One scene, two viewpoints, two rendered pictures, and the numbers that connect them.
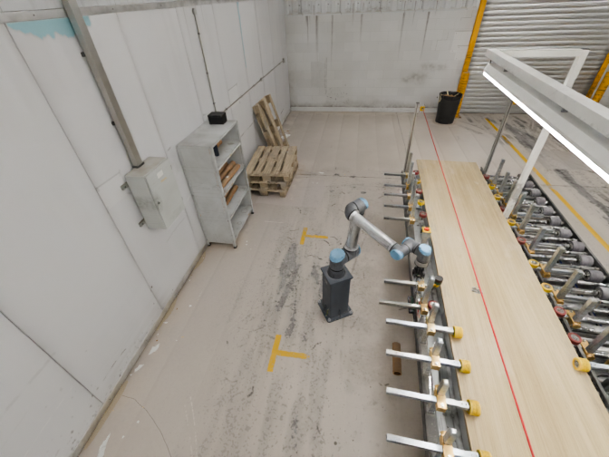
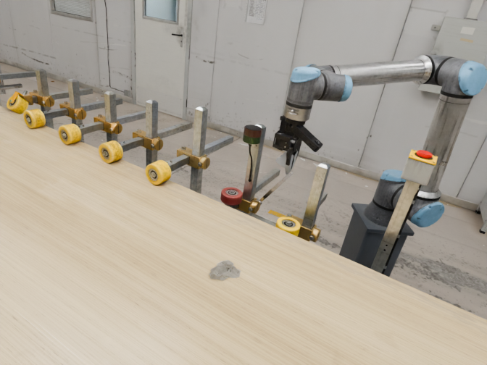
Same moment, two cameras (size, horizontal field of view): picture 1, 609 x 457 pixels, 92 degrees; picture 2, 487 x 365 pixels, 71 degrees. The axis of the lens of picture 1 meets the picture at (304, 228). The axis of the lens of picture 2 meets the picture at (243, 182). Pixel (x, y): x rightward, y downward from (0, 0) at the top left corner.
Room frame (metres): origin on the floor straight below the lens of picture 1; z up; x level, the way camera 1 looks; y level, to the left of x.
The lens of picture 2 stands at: (1.71, -2.05, 1.53)
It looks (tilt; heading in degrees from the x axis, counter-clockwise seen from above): 28 degrees down; 103
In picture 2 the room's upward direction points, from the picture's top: 9 degrees clockwise
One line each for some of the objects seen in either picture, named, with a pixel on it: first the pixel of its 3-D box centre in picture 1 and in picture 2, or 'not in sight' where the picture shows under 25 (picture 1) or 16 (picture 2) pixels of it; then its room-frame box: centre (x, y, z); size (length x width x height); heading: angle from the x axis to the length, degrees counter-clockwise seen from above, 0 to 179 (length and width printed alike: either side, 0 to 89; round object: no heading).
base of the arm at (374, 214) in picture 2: (336, 268); (384, 209); (2.10, -0.31, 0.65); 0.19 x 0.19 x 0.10
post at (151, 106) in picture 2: (431, 359); (151, 153); (1.00, -0.83, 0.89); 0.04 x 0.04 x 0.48; 76
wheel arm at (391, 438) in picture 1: (434, 448); (82, 108); (0.49, -0.64, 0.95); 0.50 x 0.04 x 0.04; 76
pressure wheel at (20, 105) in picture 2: not in sight; (17, 104); (0.20, -0.75, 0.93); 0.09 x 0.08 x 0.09; 76
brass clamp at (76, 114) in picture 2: (446, 446); (73, 111); (0.49, -0.70, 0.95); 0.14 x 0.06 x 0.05; 166
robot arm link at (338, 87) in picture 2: (410, 246); (330, 87); (1.68, -0.81, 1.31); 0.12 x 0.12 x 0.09; 36
